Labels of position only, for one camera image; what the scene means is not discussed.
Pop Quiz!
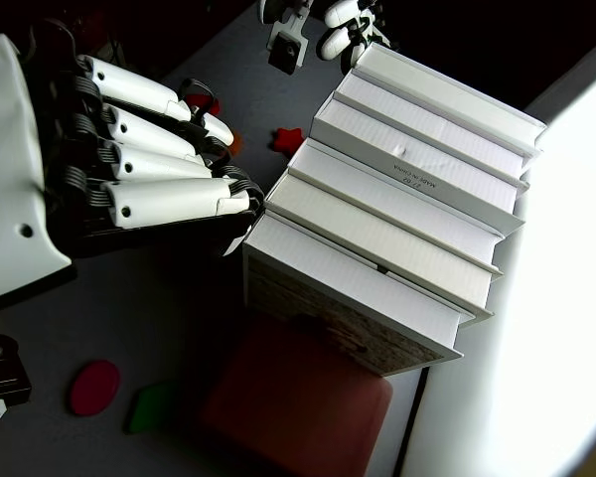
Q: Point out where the red star wooden block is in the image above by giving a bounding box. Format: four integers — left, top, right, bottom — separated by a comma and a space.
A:
270, 126, 304, 153

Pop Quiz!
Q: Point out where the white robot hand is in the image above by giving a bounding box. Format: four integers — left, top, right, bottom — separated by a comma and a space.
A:
315, 0, 396, 75
0, 19, 267, 305

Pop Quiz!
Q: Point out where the photo cover black spine book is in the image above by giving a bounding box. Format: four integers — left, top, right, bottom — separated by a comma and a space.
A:
241, 212, 466, 377

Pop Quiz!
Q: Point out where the magenta round wooden block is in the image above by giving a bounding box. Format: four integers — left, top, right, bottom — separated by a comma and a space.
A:
69, 358, 122, 417

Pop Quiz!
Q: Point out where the red heart wooden block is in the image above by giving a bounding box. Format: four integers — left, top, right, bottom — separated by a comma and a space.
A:
183, 92, 224, 118

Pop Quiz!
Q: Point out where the white book Chinese lettered spine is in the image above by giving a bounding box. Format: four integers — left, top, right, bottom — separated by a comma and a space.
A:
264, 172, 506, 322

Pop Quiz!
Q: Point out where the white book SPECIAL ISSUE spine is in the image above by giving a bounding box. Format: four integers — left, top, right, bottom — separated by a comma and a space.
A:
333, 69, 537, 175

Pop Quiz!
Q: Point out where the red hardcover book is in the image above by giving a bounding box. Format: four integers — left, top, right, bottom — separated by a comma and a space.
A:
198, 312, 394, 477

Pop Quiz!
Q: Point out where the grey table cloth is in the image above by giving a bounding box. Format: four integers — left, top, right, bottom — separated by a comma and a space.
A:
0, 0, 431, 477

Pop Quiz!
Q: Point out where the white book plain grey spine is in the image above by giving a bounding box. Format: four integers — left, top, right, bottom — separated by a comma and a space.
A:
309, 93, 531, 213

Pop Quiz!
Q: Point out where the green wooden block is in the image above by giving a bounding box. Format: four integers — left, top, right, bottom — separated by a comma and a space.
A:
123, 380, 190, 436

